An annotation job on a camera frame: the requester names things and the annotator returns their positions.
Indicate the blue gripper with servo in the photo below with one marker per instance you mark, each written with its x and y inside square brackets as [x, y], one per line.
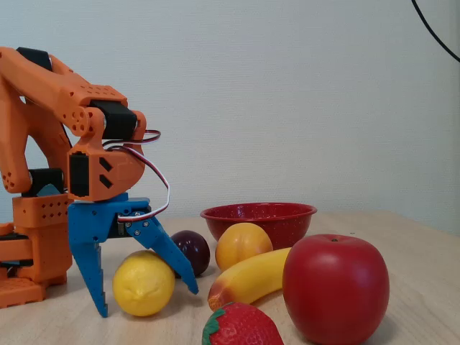
[94, 222]

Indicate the yellow plastic lemon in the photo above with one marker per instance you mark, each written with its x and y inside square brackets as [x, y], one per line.
[140, 287]

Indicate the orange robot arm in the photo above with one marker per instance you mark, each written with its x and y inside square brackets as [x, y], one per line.
[46, 86]

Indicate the orange robot base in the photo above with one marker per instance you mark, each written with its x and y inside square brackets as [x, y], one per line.
[39, 233]

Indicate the red speckled enamel bowl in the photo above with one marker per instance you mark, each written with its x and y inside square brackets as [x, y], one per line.
[287, 223]

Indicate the dark purple plastic plum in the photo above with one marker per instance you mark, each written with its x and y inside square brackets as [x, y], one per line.
[196, 251]

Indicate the orange yellow plastic peach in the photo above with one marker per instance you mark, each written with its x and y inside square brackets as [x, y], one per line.
[240, 244]

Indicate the yellow plastic banana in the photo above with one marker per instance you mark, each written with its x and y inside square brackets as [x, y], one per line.
[251, 276]

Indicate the red plastic strawberry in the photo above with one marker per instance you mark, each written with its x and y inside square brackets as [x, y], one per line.
[244, 327]

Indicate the red plastic apple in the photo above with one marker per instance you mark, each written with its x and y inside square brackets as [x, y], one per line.
[334, 287]

